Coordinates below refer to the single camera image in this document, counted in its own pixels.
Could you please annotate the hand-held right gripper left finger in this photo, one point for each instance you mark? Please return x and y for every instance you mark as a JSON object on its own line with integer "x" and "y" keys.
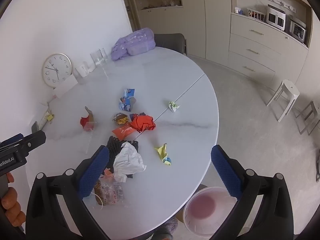
{"x": 93, "y": 172}

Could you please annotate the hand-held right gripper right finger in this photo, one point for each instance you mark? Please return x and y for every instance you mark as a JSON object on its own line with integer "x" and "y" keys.
{"x": 226, "y": 172}

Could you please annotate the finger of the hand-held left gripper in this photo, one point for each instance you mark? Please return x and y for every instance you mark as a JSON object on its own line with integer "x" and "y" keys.
{"x": 12, "y": 140}
{"x": 33, "y": 139}

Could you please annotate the pink bin with plastic liner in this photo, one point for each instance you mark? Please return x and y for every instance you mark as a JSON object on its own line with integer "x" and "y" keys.
{"x": 207, "y": 210}

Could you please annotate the red plastic bag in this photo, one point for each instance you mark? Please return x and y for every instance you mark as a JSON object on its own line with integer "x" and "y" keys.
{"x": 143, "y": 123}

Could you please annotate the blue packet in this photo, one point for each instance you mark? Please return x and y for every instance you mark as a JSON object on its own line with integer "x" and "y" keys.
{"x": 127, "y": 100}

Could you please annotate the person's left hand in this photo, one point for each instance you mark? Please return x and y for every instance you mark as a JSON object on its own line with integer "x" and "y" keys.
{"x": 11, "y": 202}

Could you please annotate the cream ruler card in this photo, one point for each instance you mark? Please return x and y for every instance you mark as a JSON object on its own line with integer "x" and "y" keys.
{"x": 45, "y": 118}

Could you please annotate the clear printed plastic bag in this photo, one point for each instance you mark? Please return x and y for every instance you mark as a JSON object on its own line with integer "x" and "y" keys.
{"x": 110, "y": 192}

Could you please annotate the yellow binder clip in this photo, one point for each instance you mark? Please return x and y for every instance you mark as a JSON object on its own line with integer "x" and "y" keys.
{"x": 50, "y": 117}

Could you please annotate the black foam net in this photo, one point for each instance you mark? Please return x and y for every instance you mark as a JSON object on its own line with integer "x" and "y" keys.
{"x": 112, "y": 145}

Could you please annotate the orange-red snack packet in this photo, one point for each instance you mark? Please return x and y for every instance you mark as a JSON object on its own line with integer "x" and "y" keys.
{"x": 122, "y": 131}

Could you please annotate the red and brown torn carton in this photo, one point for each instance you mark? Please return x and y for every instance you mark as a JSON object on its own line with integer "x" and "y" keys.
{"x": 86, "y": 121}

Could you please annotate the brown patterned snack packet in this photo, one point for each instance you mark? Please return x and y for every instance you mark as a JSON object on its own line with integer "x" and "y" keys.
{"x": 120, "y": 118}

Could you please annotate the white card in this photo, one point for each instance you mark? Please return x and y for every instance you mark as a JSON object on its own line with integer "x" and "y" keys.
{"x": 65, "y": 87}

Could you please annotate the yellow crumpled paper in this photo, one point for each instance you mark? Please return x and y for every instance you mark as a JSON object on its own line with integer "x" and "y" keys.
{"x": 162, "y": 152}

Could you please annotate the grey fuzzy cloth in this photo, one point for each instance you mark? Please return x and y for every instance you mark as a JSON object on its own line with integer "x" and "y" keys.
{"x": 167, "y": 227}

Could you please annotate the green and white crumpled paper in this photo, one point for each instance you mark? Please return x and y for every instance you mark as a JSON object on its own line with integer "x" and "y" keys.
{"x": 173, "y": 106}

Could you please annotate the white plastic stool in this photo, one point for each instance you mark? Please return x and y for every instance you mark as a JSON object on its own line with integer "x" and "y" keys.
{"x": 285, "y": 97}

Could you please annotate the grey stool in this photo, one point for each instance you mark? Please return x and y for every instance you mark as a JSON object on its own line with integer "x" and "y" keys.
{"x": 308, "y": 117}

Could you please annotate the clear glass pitcher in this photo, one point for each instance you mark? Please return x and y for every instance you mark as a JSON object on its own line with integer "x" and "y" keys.
{"x": 98, "y": 57}

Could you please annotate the purple backpack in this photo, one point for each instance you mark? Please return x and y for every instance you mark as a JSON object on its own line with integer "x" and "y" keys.
{"x": 132, "y": 43}

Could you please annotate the grey upholstered chair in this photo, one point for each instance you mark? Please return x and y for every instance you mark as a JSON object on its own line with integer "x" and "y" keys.
{"x": 170, "y": 41}

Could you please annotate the beige tall cabinet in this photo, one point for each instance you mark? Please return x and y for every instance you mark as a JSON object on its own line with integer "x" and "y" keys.
{"x": 215, "y": 22}

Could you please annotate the silver countertop appliance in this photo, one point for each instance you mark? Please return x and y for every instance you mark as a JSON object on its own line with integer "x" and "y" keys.
{"x": 297, "y": 28}

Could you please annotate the white countertop appliance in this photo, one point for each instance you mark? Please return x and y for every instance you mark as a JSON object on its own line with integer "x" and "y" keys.
{"x": 276, "y": 17}

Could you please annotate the beige cabinet with niche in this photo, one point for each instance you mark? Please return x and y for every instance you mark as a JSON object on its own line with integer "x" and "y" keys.
{"x": 160, "y": 17}

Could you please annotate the pile of shelf items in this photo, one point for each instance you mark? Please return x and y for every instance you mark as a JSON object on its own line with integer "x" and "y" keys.
{"x": 162, "y": 2}

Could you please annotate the round white wall clock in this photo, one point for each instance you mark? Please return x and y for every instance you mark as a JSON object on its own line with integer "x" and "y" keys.
{"x": 57, "y": 70}

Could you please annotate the grey metal frame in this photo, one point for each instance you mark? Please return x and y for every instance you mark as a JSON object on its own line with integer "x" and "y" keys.
{"x": 318, "y": 165}

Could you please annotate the white wall rack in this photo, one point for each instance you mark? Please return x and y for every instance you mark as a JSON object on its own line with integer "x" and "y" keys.
{"x": 281, "y": 3}

